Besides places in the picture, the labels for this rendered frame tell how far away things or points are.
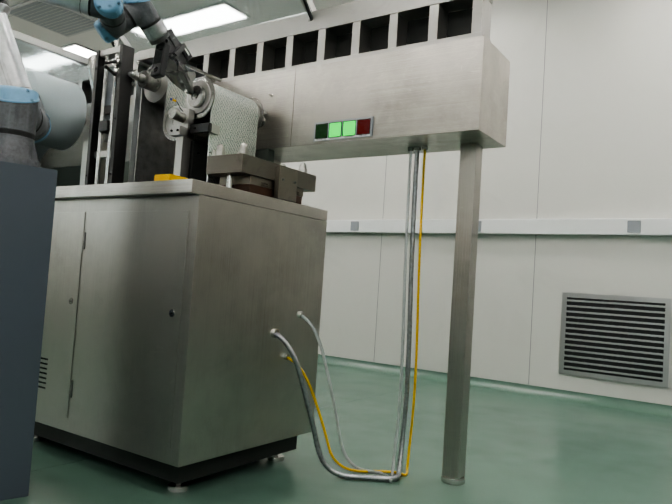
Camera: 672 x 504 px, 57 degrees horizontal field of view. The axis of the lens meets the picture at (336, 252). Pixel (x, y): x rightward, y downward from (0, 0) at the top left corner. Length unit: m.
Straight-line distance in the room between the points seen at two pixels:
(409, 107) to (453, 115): 0.17
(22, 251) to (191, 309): 0.48
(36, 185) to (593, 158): 3.36
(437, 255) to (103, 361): 2.98
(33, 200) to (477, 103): 1.33
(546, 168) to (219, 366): 3.01
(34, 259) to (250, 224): 0.61
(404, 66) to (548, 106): 2.40
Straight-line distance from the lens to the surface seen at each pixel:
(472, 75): 2.07
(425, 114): 2.10
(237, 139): 2.30
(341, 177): 5.08
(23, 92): 1.97
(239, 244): 1.91
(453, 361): 2.14
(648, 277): 4.17
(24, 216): 1.88
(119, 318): 2.02
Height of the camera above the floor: 0.63
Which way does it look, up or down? 3 degrees up
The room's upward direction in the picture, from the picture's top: 4 degrees clockwise
